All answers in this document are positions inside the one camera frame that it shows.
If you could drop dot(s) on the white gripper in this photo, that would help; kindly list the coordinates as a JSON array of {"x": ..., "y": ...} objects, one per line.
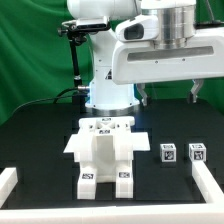
[{"x": 140, "y": 62}]

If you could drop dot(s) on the white chair seat part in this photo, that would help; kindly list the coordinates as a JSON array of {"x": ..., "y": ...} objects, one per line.
[{"x": 106, "y": 153}]

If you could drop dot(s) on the white chair back part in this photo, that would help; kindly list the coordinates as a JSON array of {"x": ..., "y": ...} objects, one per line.
[{"x": 106, "y": 125}]

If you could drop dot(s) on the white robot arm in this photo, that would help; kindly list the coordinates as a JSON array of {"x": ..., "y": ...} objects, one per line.
[{"x": 176, "y": 26}]

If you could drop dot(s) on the white sheet with tags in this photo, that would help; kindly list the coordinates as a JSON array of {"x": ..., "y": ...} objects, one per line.
[{"x": 140, "y": 141}]

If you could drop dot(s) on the white block far left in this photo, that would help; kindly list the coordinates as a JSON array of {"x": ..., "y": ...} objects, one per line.
[{"x": 8, "y": 180}]

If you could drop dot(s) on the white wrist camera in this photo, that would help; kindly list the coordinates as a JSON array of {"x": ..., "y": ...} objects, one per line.
[{"x": 140, "y": 28}]

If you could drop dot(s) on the black camera stand pole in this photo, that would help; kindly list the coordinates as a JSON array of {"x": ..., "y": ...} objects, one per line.
[{"x": 78, "y": 99}]

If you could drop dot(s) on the white frame border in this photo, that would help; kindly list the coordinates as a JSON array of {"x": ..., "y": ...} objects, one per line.
[{"x": 210, "y": 212}]

